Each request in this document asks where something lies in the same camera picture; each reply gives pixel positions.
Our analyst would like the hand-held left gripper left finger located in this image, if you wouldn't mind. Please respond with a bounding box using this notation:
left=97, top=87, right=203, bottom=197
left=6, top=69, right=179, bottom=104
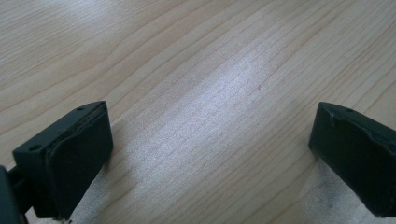
left=12, top=100, right=114, bottom=221

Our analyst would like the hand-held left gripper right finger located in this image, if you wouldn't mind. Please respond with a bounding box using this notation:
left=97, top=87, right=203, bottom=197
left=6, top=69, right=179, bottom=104
left=307, top=101, right=396, bottom=218

